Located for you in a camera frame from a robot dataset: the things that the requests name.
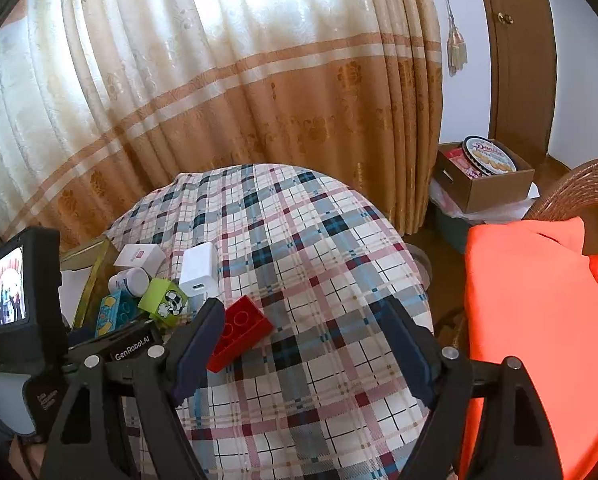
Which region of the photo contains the teal toy brick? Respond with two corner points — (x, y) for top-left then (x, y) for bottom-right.
(95, 290), (138, 337)

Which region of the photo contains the green football toy brick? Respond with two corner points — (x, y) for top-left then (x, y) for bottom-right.
(138, 278), (188, 327)

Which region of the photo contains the white pill bottle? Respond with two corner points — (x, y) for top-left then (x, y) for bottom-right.
(108, 268), (150, 298)

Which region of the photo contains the red toy brick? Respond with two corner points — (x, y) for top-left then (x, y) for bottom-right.
(207, 296), (273, 373)

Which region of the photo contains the white charger cube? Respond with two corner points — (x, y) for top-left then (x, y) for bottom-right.
(178, 242), (218, 298)

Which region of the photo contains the white box red logo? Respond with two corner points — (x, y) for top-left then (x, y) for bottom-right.
(114, 244), (165, 278)

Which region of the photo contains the white paper tray liner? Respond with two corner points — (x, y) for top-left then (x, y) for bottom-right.
(58, 266), (92, 327)

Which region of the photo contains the gold metal tray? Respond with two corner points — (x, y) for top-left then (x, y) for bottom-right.
(59, 235), (119, 330)

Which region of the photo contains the orange cushion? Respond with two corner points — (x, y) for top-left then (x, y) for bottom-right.
(465, 217), (598, 479)

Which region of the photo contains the plaid tablecloth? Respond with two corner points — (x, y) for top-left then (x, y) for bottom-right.
(107, 164), (432, 479)

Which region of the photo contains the cream and orange curtain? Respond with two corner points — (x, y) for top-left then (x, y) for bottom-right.
(0, 0), (443, 247)

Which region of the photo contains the cardboard box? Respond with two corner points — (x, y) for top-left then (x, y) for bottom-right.
(433, 140), (534, 214)

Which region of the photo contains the wicker chair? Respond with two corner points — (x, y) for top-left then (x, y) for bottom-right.
(523, 158), (598, 221)

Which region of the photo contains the round cookie tin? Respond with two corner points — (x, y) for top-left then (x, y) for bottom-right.
(462, 136), (517, 176)

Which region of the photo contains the curtain tassel tieback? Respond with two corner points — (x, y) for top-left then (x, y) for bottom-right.
(444, 0), (468, 77)

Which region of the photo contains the brown wooden door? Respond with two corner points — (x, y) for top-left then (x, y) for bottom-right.
(483, 0), (557, 167)

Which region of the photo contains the camera display screen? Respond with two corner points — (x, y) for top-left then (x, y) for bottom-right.
(0, 247), (26, 326)

